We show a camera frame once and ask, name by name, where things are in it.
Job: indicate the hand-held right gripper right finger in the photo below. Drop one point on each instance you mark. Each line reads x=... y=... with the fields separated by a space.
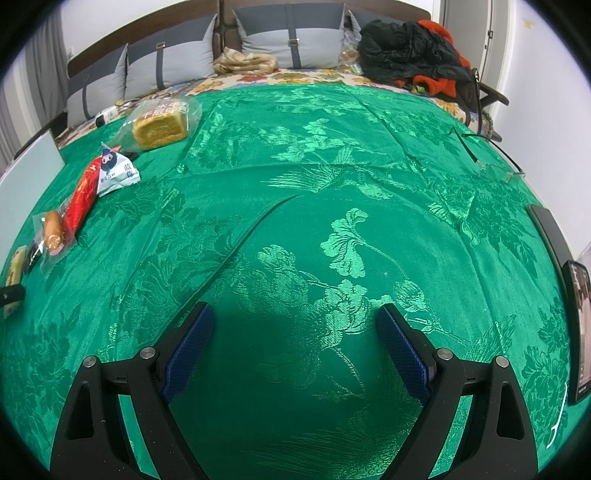
x=406 y=355

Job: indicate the black tablet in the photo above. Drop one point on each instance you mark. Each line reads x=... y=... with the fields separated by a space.
x=549 y=235

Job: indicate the black chair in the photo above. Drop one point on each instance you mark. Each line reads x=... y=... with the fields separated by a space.
x=485 y=92

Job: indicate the red sausage packet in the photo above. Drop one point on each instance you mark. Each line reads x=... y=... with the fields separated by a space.
x=83 y=194

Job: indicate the black smartphone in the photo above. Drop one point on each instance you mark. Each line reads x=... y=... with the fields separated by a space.
x=579 y=323

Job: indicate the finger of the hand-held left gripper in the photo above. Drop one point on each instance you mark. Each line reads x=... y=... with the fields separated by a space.
x=11 y=295

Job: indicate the white door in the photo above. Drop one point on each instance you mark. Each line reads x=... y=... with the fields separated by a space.
x=475 y=27

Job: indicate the black jacket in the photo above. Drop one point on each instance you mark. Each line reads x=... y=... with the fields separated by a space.
x=406 y=46

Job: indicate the clear plastic bag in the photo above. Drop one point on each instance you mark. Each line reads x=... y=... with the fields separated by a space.
x=348 y=57

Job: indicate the white cardboard box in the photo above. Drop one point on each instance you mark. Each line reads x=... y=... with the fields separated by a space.
x=23 y=184

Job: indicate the grey two-tone pillow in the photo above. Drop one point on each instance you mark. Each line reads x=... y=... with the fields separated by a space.
x=358 y=21
x=277 y=41
x=175 y=60
x=92 y=87

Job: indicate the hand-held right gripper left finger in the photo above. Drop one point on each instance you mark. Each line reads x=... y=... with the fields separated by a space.
x=191 y=350

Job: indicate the floral bedsheet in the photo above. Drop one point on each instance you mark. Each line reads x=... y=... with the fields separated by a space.
x=286 y=76

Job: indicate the brown headboard panel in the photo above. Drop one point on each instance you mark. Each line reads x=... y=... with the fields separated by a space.
x=227 y=32
x=115 y=41

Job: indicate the clear bread loaf packet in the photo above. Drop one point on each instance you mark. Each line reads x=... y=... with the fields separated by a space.
x=159 y=129

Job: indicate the clear packet with orange sausage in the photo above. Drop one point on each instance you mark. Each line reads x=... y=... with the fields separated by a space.
x=52 y=226

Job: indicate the white and blue snack packet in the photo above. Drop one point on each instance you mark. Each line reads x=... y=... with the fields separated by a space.
x=115 y=173

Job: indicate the clear-framed glasses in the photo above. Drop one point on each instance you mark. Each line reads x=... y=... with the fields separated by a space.
x=482 y=167

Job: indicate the red-orange garment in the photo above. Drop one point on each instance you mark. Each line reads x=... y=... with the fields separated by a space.
x=441 y=30

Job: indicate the yellow-green wafer packet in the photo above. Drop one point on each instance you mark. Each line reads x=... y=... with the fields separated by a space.
x=16 y=265

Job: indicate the green patterned blanket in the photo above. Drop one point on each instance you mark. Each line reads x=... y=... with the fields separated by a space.
x=323 y=184

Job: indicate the grey pleated curtain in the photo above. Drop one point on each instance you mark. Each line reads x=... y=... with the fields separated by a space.
x=41 y=46

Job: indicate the beige folded cloth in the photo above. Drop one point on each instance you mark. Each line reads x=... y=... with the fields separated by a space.
x=244 y=62

